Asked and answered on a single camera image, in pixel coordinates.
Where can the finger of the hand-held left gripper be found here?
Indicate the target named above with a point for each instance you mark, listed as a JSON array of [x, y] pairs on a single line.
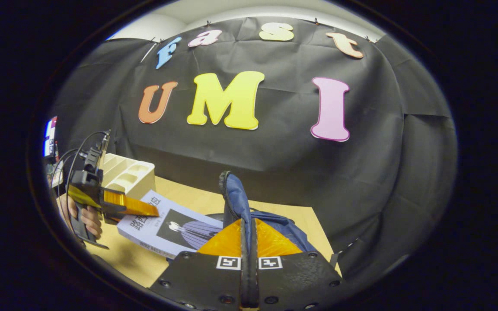
[[113, 214]]

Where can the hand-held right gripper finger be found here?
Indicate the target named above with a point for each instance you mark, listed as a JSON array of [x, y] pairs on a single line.
[[244, 276], [254, 276]]

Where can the grey-blue book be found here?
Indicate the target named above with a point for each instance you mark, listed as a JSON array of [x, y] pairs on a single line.
[[145, 231]]

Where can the cream plastic bookshelf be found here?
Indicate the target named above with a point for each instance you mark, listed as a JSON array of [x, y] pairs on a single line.
[[138, 181]]

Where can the blue schoolbag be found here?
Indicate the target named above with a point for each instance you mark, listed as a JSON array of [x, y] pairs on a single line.
[[236, 194]]

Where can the computer monitor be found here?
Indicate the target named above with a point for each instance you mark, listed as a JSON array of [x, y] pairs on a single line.
[[50, 138]]

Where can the black backdrop cloth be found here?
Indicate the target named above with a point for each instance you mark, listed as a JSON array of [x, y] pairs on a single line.
[[275, 164]]

